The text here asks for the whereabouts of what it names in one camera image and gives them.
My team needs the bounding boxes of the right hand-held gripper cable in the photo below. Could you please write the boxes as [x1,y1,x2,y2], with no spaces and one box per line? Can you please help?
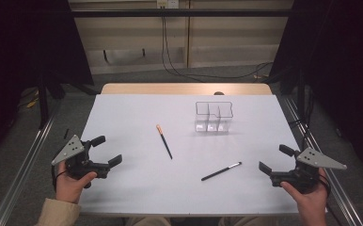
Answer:
[318,173,343,226]

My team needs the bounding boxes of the hand-held gripper cable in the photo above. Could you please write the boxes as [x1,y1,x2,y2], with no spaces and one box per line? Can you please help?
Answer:
[318,173,343,226]
[50,164,69,193]

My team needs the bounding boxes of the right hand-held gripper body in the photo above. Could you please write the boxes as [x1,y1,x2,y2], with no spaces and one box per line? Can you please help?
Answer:
[269,148,348,194]

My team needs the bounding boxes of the white table mat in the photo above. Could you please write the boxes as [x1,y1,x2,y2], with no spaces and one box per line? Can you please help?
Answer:
[77,93,328,217]

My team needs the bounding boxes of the yellow floor cable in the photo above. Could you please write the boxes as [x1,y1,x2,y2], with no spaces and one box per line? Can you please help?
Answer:
[25,89,41,109]

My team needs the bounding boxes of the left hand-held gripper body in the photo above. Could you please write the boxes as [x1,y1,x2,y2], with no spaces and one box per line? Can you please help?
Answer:
[51,135,112,189]

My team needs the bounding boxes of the black stand cable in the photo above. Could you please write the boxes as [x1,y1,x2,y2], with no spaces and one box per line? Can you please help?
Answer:
[287,90,318,152]

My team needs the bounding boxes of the clear plastic pen holder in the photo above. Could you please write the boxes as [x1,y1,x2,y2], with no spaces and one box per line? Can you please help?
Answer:
[194,101,234,134]

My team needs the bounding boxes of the black pencil with orange end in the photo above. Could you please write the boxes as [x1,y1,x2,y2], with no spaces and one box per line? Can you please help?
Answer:
[155,123,174,160]

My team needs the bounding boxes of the black stand post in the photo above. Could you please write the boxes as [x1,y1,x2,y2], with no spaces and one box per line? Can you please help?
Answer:
[296,67,308,149]
[37,72,51,130]

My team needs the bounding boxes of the person's right hand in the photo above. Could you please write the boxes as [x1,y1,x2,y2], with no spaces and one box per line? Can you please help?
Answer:
[279,168,330,218]

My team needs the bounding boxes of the person's left hand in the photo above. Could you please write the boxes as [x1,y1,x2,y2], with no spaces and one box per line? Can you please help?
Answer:
[55,161,98,204]

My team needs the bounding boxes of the white wall socket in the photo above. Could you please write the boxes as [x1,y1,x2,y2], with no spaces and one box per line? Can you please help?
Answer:
[156,0,180,9]

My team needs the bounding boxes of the black horizontal frame bar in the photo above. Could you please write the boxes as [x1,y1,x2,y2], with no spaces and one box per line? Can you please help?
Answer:
[71,8,293,18]

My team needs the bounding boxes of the black wall cable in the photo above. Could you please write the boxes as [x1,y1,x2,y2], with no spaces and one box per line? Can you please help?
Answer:
[160,7,275,83]
[163,15,275,81]

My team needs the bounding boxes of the left hand-held gripper cable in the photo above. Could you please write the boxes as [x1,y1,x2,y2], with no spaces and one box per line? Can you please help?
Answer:
[50,164,69,193]

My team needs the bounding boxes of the black curtain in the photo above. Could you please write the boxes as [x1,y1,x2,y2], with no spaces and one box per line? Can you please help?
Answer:
[0,0,95,164]
[268,0,363,180]

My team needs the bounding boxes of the aluminium floor rail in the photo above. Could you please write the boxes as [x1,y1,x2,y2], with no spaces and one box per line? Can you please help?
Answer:
[282,97,363,226]
[0,100,63,226]

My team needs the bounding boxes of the person's left leg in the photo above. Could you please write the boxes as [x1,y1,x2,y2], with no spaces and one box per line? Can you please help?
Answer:
[124,216,172,226]

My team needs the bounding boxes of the black pen with silver tip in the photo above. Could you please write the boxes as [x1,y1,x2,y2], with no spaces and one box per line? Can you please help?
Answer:
[200,161,243,182]

